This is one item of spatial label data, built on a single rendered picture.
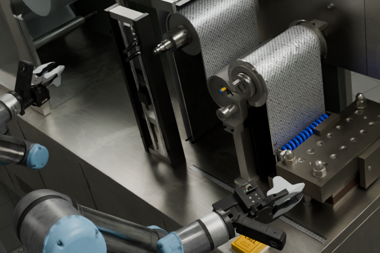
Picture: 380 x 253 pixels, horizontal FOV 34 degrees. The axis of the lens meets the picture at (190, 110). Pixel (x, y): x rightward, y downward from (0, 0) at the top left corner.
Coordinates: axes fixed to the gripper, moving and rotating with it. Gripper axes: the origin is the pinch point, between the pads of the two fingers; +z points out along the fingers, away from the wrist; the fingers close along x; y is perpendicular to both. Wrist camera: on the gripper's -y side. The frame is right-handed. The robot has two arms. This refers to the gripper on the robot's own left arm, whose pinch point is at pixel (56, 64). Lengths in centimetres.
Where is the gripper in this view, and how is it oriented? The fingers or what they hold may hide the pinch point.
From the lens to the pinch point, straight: 212.4
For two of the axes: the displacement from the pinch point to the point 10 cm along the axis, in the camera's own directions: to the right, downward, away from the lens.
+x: 8.3, 3.0, -4.8
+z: 5.6, -5.5, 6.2
